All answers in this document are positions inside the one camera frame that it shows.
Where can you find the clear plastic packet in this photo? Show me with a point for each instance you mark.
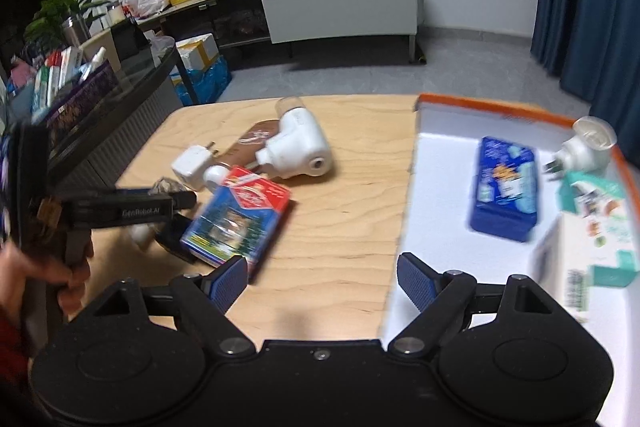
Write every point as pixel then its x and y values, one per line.
pixel 140 234

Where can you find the white low cabinet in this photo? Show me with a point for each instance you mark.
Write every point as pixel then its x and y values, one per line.
pixel 340 14

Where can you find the white squeeze bottle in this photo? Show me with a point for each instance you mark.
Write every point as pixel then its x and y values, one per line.
pixel 98 58

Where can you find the blue plastic floss pick box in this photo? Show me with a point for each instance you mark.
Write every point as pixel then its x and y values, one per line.
pixel 505 187

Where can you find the pile of medicine boxes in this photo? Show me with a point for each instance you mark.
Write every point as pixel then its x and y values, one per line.
pixel 55 74

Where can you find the black charger plug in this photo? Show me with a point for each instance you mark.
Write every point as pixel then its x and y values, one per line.
pixel 172 234

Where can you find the brown hand cream tube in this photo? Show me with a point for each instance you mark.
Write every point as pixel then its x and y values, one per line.
pixel 255 137

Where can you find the person's left hand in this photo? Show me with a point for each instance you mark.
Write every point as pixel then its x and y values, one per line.
pixel 35 269

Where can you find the black oval glass table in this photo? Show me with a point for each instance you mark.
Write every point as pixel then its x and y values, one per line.
pixel 130 97

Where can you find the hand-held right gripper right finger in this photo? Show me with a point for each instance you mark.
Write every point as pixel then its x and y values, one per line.
pixel 415 279

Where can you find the white and green carton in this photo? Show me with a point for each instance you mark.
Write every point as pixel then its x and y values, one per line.
pixel 590 232

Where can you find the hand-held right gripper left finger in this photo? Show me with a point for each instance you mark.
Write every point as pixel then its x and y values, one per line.
pixel 230 279

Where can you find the white and yellow cardboard box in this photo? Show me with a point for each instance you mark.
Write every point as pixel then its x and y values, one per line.
pixel 197 52

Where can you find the purple patterned tray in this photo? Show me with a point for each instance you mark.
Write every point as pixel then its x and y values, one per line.
pixel 85 99

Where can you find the white plug-in heater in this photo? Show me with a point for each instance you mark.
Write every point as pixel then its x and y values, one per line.
pixel 585 147

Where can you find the blue plastic bag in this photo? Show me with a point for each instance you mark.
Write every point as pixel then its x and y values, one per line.
pixel 205 83

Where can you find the black box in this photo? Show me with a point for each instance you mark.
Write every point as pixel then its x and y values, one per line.
pixel 127 39

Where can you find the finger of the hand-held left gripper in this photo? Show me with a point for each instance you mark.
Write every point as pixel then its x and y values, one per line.
pixel 184 202

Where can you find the steel cup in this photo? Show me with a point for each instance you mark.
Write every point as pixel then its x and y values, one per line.
pixel 75 31

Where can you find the white tray orange rim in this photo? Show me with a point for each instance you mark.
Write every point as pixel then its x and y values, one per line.
pixel 440 187

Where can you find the white charger cube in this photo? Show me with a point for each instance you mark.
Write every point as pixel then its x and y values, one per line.
pixel 192 163

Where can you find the white heater with clear bottle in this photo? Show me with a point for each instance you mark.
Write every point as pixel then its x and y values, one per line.
pixel 295 147

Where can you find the blue and red card box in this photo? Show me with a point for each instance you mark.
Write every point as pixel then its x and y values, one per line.
pixel 237 222

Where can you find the leafy plant beside steel cup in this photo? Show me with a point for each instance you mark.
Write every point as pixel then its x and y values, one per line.
pixel 60 9

